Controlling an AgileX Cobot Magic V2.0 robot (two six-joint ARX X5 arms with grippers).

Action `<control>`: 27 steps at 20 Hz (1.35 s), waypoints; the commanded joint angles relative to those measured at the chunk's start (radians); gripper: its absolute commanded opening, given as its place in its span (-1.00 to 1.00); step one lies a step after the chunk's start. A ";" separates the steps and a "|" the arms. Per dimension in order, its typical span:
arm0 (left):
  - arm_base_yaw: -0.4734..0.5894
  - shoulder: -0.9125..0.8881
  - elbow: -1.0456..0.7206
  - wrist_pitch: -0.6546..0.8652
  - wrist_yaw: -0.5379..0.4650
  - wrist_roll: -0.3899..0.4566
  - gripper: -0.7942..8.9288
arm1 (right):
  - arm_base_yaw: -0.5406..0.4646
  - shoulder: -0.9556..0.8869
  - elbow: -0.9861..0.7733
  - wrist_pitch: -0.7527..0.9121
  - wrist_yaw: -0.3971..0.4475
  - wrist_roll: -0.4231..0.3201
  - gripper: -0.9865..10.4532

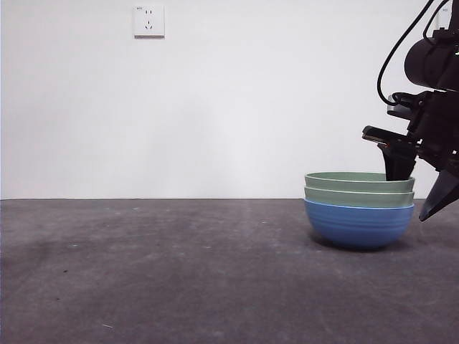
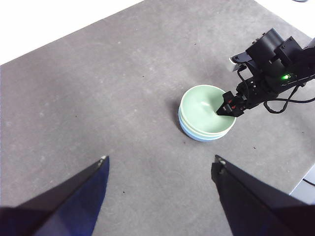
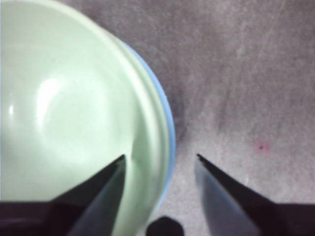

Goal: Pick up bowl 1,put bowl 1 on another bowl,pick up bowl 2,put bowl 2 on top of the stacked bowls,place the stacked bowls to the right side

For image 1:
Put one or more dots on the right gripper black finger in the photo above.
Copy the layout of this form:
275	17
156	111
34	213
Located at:
398	163
443	193

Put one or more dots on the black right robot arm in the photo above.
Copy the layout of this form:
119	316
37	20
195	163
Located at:
434	62

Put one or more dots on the right wrist grey camera box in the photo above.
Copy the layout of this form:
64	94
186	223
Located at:
403	105

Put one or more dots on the blue ribbed bowl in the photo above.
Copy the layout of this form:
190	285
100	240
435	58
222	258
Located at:
358	227

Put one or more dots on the green ribbed bowl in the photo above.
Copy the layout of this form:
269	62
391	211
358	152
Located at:
358	200
358	182

